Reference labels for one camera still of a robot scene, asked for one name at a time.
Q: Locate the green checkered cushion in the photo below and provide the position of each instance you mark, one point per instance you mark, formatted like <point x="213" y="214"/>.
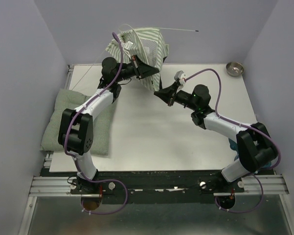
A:
<point x="67" y="99"/>

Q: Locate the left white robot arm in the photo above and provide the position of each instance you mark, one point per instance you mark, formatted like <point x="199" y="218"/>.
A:
<point x="76" y="127"/>

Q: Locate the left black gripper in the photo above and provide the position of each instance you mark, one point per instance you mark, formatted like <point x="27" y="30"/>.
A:
<point x="141" y="70"/>

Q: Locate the teal paw print toy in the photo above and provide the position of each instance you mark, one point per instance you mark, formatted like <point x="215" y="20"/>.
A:
<point x="233" y="146"/>

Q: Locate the black mounting rail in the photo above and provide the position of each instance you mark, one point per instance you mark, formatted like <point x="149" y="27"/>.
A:
<point x="155" y="187"/>

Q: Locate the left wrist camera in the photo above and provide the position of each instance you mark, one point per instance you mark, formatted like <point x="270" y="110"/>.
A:
<point x="127" y="46"/>

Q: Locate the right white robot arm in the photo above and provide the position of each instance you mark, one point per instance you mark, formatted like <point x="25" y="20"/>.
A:
<point x="254" y="148"/>

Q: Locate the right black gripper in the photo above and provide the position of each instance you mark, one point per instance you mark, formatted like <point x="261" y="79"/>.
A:
<point x="168" y="95"/>

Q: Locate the steel pet bowl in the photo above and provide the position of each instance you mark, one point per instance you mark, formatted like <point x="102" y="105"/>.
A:
<point x="234" y="69"/>

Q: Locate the green striped pet tent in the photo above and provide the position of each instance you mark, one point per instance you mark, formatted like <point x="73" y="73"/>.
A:
<point x="163" y="51"/>

